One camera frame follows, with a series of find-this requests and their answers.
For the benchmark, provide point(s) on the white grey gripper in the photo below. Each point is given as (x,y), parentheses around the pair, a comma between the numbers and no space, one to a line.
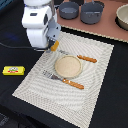
(41,27)

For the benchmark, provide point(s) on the yellow butter box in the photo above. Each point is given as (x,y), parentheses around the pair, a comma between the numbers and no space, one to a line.
(13,70)

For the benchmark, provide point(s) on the golden bread loaf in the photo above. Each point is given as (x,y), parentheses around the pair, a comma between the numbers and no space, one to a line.
(55,46)

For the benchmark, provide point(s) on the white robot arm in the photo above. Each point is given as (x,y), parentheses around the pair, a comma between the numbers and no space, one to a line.
(39,4)

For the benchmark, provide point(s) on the dark grey bowl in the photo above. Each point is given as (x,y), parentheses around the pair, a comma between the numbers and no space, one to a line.
(69,10)

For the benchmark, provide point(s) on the round wooden plate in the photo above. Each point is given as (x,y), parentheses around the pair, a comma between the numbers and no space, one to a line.
(68,66)

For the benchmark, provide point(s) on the dark grey pot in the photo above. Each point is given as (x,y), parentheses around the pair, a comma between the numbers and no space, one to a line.
(91,12)

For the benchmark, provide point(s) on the beige woven placemat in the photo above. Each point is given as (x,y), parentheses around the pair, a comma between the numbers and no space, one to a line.
(62,100)

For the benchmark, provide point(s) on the beige bowl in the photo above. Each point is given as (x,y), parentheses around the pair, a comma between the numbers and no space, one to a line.
(122,15)

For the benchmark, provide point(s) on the silver fork wooden handle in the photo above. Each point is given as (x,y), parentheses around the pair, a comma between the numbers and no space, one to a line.
(69,82)

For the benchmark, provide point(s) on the knife with wooden handle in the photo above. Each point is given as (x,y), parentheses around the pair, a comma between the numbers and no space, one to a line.
(79,56)

